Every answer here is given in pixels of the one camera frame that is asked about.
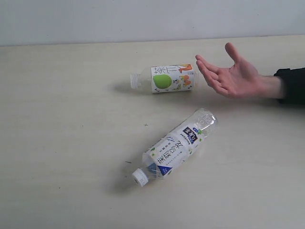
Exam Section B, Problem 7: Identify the open bare human hand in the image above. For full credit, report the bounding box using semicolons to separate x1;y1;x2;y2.
195;42;285;99

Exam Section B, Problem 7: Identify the green apple label bottle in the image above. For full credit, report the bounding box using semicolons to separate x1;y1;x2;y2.
130;64;199;94

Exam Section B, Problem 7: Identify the white Suntory jasmine tea bottle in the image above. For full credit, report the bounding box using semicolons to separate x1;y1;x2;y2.
132;108;217;187

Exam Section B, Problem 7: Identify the forearm in black sleeve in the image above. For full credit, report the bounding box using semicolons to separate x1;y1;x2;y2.
259;68;305;105

